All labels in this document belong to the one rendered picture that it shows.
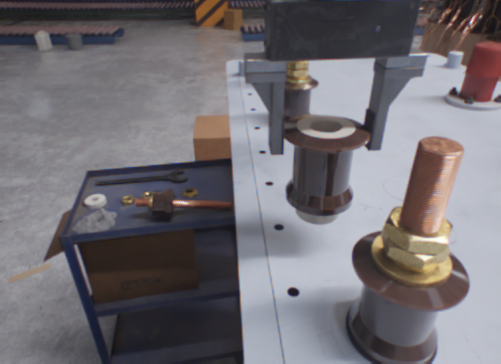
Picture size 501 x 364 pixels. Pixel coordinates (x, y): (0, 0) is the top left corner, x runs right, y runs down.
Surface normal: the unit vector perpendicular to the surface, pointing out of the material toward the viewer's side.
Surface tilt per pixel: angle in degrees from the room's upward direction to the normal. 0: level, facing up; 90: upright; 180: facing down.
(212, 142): 90
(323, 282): 0
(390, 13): 90
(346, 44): 90
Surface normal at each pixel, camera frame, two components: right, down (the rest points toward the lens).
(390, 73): 0.07, 0.51
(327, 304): -0.01, -0.86
